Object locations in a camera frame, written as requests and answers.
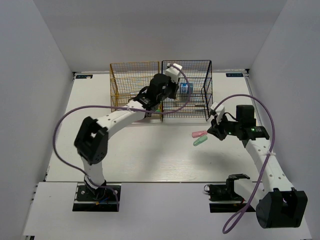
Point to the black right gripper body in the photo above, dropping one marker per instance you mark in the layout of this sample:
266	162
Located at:
231	127

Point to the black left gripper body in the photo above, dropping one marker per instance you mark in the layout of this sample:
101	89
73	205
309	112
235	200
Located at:
171	91

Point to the green translucent highlighter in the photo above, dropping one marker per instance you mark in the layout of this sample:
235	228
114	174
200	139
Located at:
200	140

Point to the pink translucent highlighter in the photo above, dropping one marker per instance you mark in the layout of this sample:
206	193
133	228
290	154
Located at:
198	134

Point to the blue tape box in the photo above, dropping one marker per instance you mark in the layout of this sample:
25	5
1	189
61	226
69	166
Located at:
186	88

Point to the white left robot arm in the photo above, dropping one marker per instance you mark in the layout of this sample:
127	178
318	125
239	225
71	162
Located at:
92	138

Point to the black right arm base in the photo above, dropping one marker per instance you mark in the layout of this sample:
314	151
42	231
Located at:
220	201

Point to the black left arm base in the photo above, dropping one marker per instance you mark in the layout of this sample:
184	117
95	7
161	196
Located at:
86	201

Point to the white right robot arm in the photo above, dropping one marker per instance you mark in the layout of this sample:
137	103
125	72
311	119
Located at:
277	203

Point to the dark right table label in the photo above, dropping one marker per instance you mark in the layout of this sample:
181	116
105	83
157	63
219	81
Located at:
234	75

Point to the dark table label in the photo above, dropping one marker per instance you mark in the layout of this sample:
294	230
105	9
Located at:
84	76
234	75

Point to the dark left table label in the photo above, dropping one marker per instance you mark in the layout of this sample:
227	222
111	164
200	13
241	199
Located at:
84	76

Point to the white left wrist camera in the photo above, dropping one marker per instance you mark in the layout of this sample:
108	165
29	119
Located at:
173	72

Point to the black wire basket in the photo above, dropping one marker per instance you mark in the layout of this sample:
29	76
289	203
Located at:
199	73

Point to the gold wire basket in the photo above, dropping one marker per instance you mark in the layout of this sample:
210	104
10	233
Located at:
128	78

